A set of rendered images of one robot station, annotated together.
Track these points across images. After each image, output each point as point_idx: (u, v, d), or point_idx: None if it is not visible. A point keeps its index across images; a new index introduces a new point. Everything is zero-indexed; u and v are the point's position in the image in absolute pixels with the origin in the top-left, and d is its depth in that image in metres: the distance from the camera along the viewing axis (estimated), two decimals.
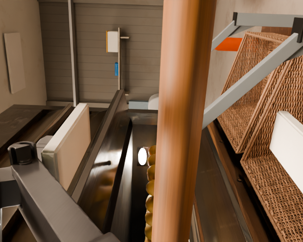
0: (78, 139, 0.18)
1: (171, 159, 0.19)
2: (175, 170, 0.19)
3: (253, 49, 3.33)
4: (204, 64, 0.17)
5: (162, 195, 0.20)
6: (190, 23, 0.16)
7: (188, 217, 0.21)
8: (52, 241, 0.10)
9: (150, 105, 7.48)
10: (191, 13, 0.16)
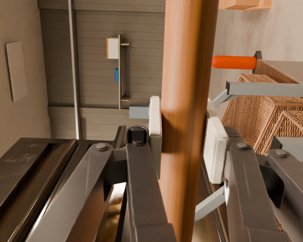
0: None
1: (175, 157, 0.19)
2: (179, 168, 0.19)
3: (250, 67, 3.41)
4: (207, 62, 0.17)
5: (165, 193, 0.21)
6: (193, 21, 0.16)
7: (192, 215, 0.22)
8: (131, 214, 0.11)
9: None
10: (193, 12, 0.16)
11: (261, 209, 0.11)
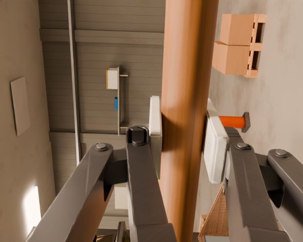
0: None
1: (175, 158, 0.19)
2: (179, 169, 0.19)
3: (239, 127, 3.71)
4: (207, 62, 0.17)
5: (165, 193, 0.21)
6: (193, 22, 0.16)
7: (192, 215, 0.22)
8: (131, 214, 0.11)
9: None
10: (193, 12, 0.16)
11: (261, 209, 0.11)
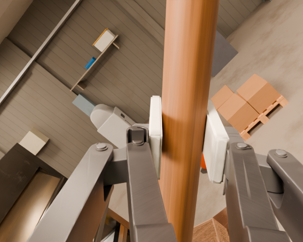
0: None
1: (175, 158, 0.19)
2: (179, 169, 0.19)
3: (203, 167, 3.96)
4: (208, 63, 0.17)
5: (166, 194, 0.21)
6: (194, 23, 0.16)
7: (192, 215, 0.22)
8: (131, 214, 0.11)
9: (94, 113, 7.62)
10: (194, 13, 0.16)
11: (261, 209, 0.11)
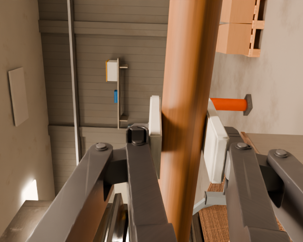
0: None
1: (174, 157, 0.19)
2: (178, 168, 0.19)
3: (241, 109, 3.61)
4: (209, 63, 0.17)
5: (164, 193, 0.21)
6: (196, 22, 0.16)
7: (189, 215, 0.22)
8: (131, 214, 0.11)
9: None
10: (197, 12, 0.16)
11: (261, 209, 0.11)
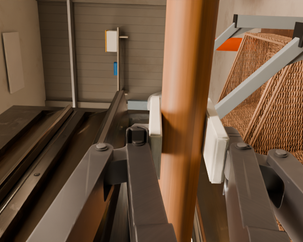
0: None
1: (175, 157, 0.19)
2: (179, 168, 0.19)
3: None
4: (207, 62, 0.17)
5: (165, 193, 0.21)
6: (194, 21, 0.16)
7: (191, 215, 0.22)
8: (131, 214, 0.11)
9: (149, 105, 7.48)
10: (194, 12, 0.16)
11: (261, 209, 0.11)
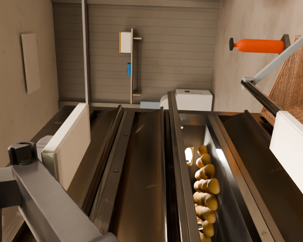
0: (78, 139, 0.18)
1: None
2: None
3: (278, 51, 3.38)
4: None
5: None
6: None
7: None
8: (52, 241, 0.10)
9: (162, 105, 7.54)
10: None
11: None
